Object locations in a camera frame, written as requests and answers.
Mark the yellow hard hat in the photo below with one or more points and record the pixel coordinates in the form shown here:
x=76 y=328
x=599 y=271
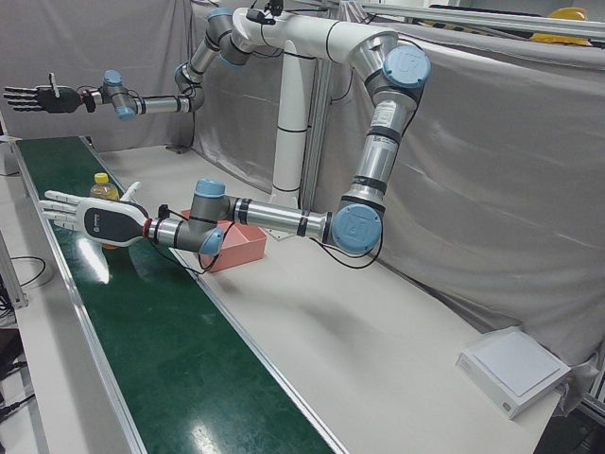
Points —
x=562 y=38

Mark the black head camera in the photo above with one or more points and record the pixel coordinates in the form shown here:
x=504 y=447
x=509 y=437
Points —
x=257 y=15

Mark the orange juice bottle yellow cap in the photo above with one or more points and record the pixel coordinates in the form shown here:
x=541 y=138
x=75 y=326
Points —
x=104 y=191

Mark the grey curtain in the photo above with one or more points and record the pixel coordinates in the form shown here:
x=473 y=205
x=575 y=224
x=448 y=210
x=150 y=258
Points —
x=94 y=42
x=496 y=189

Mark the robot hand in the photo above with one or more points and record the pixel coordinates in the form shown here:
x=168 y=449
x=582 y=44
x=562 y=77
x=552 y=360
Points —
x=57 y=101
x=108 y=222

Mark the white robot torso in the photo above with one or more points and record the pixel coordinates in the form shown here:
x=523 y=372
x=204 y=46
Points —
x=290 y=118

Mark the aluminium profile post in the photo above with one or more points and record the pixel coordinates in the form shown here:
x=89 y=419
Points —
x=12 y=269

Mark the pink plastic basket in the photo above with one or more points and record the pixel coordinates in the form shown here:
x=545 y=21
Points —
x=241 y=253

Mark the UR5e robot arm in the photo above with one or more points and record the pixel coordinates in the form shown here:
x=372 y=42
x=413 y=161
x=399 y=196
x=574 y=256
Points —
x=160 y=104
x=274 y=215

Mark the green conveyor belt aluminium frame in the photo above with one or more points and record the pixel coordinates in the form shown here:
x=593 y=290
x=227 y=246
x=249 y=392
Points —
x=165 y=354

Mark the white flat box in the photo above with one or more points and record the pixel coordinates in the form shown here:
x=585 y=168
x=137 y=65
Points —
x=515 y=364

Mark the aluminium frame beam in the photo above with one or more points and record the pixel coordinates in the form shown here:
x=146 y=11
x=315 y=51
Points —
x=472 y=16

